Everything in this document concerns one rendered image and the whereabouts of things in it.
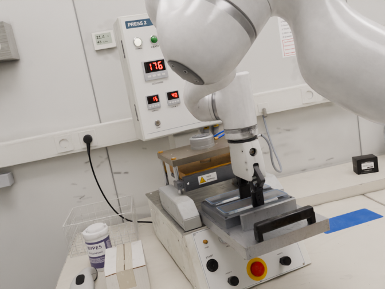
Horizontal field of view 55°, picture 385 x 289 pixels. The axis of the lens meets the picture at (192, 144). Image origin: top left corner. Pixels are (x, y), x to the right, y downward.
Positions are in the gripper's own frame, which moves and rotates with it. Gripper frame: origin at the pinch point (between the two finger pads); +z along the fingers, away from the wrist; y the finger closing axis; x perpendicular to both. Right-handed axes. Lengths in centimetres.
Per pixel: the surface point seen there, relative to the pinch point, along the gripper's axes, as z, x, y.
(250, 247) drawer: 4.9, 9.7, -15.3
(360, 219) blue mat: 26, -48, 16
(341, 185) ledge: 22, -60, 37
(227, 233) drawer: 4.6, 10.6, -6.0
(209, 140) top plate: -11.5, -1.6, 26.5
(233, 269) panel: 20.7, 6.4, 4.9
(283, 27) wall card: -46, -61, 66
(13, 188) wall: 1, 67, 92
